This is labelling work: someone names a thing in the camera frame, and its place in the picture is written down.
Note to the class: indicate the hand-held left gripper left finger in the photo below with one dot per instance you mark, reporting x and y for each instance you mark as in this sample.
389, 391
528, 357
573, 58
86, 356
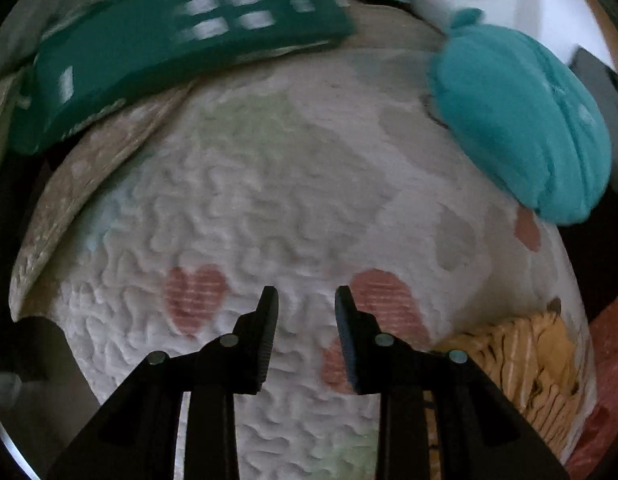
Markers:
267, 320

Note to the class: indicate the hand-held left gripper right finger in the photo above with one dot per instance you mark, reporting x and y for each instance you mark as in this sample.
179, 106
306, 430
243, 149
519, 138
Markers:
345, 325

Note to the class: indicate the yellow striped small garment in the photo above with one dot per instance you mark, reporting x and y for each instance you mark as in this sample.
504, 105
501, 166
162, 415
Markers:
534, 360

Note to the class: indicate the white quilted heart-print blanket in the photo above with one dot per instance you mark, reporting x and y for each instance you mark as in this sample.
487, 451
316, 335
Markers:
289, 185

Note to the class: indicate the red floral cloth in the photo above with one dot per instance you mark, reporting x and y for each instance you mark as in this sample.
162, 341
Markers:
606, 385

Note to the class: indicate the teal plush cushion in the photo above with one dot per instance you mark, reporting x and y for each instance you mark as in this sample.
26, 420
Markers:
519, 115

